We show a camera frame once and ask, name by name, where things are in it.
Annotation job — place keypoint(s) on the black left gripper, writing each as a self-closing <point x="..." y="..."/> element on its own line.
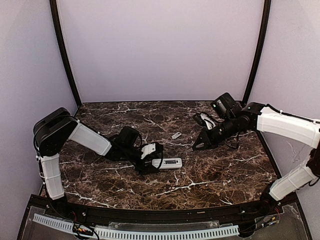
<point x="149" y="163"/>

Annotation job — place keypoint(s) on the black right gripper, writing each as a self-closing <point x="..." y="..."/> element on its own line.
<point x="208" y="135"/>

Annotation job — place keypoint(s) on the white air conditioner remote control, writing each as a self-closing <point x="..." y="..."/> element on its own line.
<point x="167" y="163"/>

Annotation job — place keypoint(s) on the white remote battery cover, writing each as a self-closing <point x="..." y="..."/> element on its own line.
<point x="176" y="135"/>

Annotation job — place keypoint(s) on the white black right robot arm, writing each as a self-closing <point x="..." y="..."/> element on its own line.
<point x="236" y="118"/>

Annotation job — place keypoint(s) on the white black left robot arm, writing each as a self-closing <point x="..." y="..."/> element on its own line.
<point x="52" y="132"/>

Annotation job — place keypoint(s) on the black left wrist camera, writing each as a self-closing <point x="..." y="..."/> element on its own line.
<point x="151" y="148"/>

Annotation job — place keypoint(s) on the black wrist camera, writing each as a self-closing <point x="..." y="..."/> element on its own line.
<point x="151" y="148"/>
<point x="205" y="120"/>

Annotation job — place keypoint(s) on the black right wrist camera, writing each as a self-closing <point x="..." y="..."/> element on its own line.
<point x="205" y="120"/>

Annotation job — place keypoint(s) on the white slotted cable duct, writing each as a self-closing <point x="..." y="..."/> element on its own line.
<point x="129" y="231"/>

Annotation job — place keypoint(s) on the black front table rail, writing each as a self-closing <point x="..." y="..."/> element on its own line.
<point x="240" y="214"/>

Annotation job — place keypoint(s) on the black enclosure frame post right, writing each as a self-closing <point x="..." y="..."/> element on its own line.
<point x="258" y="51"/>

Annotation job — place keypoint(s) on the black enclosure frame post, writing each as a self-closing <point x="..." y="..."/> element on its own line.
<point x="63" y="51"/>
<point x="258" y="51"/>

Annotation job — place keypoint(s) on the black enclosure frame post left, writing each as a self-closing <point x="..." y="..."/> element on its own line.
<point x="63" y="51"/>

